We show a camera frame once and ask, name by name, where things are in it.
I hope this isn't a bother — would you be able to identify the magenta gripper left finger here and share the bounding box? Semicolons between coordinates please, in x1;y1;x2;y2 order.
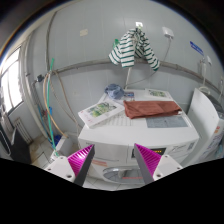
44;144;96;187

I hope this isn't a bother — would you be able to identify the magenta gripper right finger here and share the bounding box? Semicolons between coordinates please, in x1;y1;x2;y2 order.
133;143;184;186

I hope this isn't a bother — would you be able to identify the brown folded towel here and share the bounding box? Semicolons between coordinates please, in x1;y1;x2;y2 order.
124;101;182;119

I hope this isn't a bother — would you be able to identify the white washing machine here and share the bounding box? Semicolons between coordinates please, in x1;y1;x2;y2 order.
185;89;224;165
78;89;199;184

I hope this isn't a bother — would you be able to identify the white radiator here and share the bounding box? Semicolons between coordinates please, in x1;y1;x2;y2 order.
14;118;33;144

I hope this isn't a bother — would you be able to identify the flat illustrated paper package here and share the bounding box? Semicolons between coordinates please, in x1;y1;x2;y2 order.
145;89;172;100

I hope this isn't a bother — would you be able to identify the blue crumpled cloth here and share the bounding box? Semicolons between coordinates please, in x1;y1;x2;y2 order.
104;84;124;99

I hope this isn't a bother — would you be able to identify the window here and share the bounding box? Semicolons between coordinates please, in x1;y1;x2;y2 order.
1;48;22;112

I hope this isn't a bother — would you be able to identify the green white striped shirt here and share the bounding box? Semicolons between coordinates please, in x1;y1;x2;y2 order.
109;28;160;71

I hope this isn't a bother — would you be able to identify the beige hose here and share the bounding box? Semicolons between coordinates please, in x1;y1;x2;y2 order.
42;71;70;140

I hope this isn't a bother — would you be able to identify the horizontal grey wall pipe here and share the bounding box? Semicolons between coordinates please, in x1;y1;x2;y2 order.
55;59;220;92

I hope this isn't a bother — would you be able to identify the green hose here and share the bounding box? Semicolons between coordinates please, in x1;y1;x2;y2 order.
45;58;60;158

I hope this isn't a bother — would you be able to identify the blue wall sign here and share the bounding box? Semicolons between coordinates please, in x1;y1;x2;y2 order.
189;41;204;56

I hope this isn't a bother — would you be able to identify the white wall socket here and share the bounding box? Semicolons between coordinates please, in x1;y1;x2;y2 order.
162;27;174;39

